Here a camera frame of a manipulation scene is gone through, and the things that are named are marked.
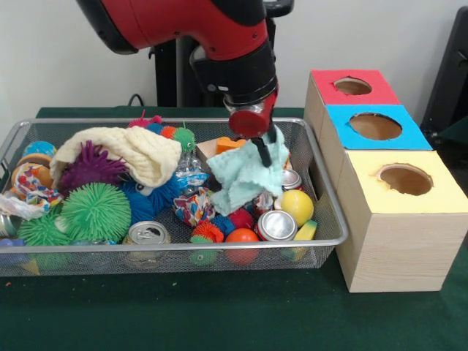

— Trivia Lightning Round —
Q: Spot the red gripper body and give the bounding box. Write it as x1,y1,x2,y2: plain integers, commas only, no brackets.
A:
225,89,280,141

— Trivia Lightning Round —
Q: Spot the mint green cloth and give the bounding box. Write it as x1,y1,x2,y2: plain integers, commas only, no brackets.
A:
206,126,291,216

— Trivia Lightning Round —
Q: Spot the multicolour spiky caterpillar toy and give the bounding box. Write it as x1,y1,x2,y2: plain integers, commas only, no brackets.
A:
128,111,197,153

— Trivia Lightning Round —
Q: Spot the cream waffle cloth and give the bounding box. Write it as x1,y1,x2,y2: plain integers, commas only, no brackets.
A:
50,127,182,189

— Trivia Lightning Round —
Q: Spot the purple spiky toy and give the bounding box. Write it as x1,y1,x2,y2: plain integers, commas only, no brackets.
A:
57,141,130,195

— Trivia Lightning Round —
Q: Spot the wooden box with three holes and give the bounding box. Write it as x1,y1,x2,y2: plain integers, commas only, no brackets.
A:
303,69,468,293

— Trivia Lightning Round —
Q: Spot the yellow ball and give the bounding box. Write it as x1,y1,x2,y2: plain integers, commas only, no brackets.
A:
276,189,314,227

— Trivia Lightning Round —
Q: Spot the crushed silver can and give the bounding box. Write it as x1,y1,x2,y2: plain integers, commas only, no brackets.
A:
256,211,298,242

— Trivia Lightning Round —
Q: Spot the red-orange ball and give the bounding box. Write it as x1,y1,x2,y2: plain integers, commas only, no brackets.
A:
225,228,260,264

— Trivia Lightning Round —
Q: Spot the blue furry googly-eyed toy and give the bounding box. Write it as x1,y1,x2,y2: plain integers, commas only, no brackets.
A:
121,174,185,224

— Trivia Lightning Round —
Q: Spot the green cloth table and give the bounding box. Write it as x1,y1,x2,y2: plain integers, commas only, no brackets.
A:
0,106,468,351

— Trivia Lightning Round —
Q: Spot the large green spiky ball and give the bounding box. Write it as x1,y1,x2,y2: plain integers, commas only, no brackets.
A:
62,183,132,243

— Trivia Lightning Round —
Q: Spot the black floor stand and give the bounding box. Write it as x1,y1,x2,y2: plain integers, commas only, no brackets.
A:
423,6,468,147

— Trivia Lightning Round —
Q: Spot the green spiky googly-eyed toy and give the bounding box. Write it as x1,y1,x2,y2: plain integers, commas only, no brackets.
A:
18,208,70,247

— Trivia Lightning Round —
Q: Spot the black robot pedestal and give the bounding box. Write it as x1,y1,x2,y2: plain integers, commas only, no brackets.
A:
150,0,295,108

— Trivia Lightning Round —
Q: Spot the wire mesh bin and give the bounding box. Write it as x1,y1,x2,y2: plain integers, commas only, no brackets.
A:
0,117,350,276

